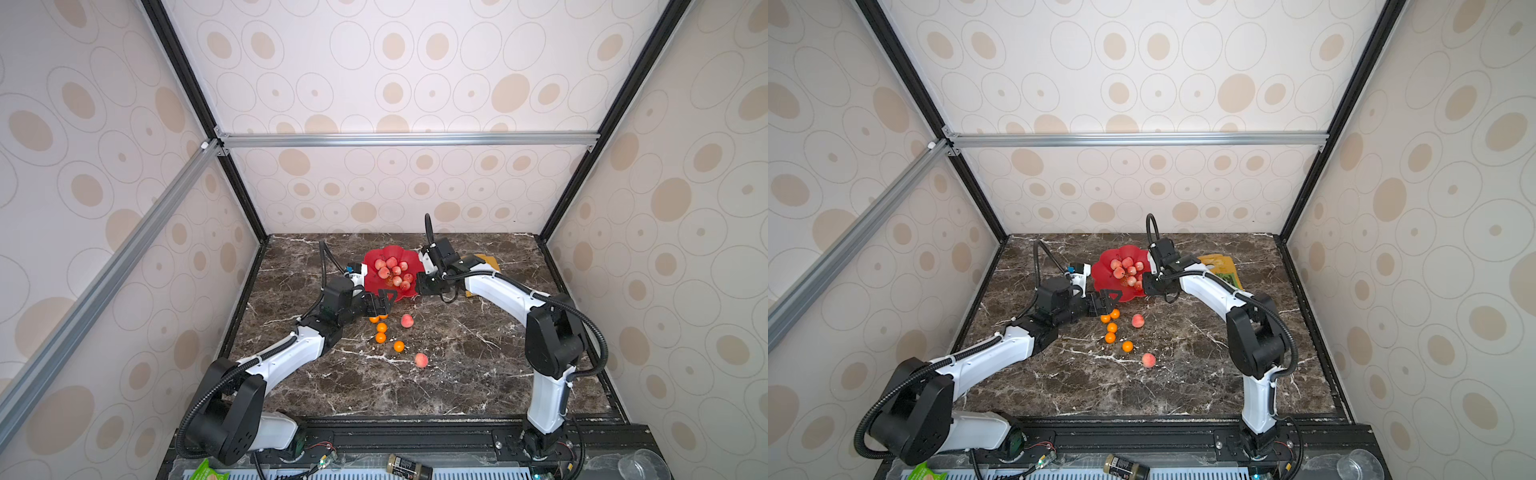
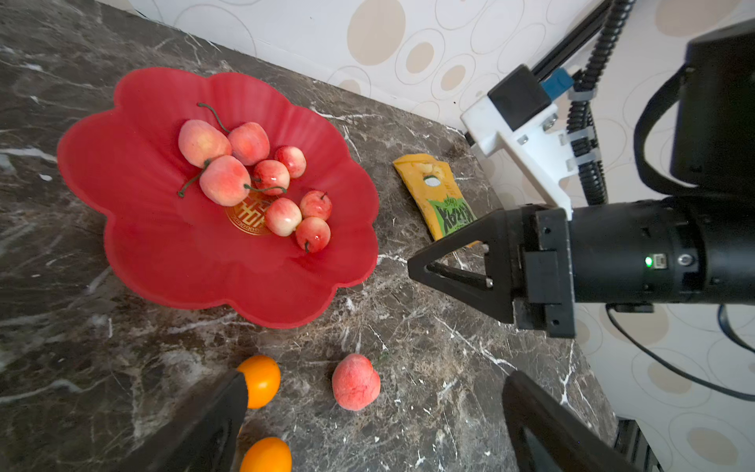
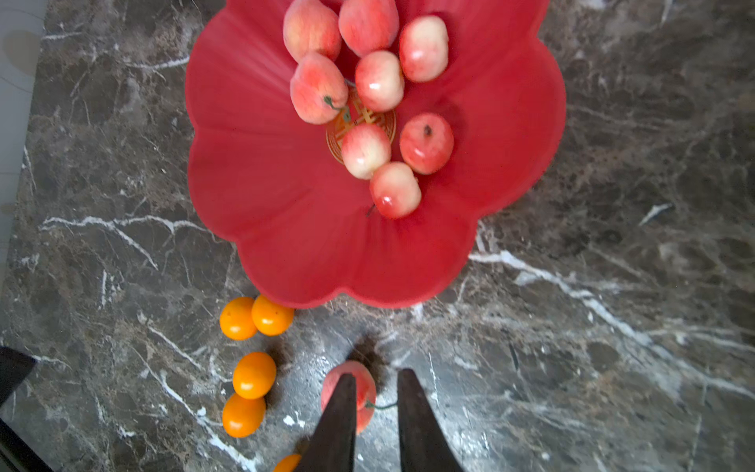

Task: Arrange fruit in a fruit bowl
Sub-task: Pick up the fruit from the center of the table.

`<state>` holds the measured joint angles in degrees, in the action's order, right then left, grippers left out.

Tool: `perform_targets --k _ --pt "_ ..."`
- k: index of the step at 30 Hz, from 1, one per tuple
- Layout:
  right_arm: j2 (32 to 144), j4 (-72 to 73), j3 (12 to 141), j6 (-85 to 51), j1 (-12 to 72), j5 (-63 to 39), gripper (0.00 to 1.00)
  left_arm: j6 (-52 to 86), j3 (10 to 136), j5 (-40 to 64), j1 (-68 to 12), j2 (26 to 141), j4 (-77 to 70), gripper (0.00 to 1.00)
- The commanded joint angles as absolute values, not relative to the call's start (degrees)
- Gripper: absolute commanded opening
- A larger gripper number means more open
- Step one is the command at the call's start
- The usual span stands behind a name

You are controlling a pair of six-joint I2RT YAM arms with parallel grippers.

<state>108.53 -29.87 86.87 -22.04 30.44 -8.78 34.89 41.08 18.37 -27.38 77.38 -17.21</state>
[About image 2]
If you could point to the orange top right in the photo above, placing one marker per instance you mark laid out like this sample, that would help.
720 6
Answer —
263 377

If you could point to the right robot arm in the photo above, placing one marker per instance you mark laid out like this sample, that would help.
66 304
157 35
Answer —
693 144

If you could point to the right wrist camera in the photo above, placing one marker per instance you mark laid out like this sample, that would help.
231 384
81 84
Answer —
516 116

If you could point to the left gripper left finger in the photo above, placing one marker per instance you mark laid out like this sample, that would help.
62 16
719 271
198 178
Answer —
203 435

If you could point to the orange middle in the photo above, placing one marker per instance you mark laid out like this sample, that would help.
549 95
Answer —
268 455

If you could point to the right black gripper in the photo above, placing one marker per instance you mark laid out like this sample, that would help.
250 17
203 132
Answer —
474 266

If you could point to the small red apple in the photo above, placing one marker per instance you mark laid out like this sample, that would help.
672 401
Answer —
313 234
293 159
316 204

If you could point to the yellow green snack bag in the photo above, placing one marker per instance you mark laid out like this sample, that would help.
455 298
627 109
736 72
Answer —
432 185

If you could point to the right black corner post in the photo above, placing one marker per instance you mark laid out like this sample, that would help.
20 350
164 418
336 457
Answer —
583 32

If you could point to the pink peach top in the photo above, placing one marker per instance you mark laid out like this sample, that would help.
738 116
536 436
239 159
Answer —
355 383

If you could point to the orange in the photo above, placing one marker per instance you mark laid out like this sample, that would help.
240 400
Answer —
263 377
268 455

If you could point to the red flower-shaped fruit bowl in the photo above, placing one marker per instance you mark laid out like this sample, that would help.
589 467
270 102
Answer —
170 244

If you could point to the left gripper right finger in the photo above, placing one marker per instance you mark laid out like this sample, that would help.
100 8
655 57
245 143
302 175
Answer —
547 437

